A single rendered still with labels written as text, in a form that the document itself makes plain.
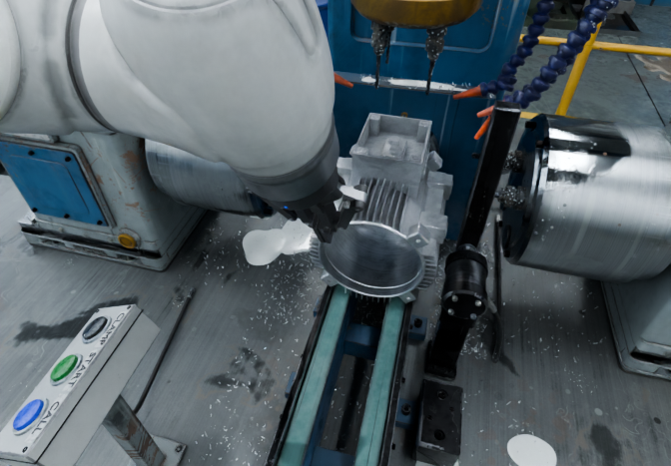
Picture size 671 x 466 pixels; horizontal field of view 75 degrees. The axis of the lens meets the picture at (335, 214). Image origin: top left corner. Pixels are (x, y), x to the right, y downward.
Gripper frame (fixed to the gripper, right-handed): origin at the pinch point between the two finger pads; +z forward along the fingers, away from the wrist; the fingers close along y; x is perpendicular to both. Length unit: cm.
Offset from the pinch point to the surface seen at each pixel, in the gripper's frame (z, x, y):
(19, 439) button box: -12.5, 28.8, 20.7
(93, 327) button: -7.1, 18.3, 21.4
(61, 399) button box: -11.5, 25.0, 18.9
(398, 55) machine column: 18.1, -41.3, -2.7
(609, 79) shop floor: 256, -224, -136
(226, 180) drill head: 8.9, -7.0, 19.5
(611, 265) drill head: 12.4, -4.9, -39.6
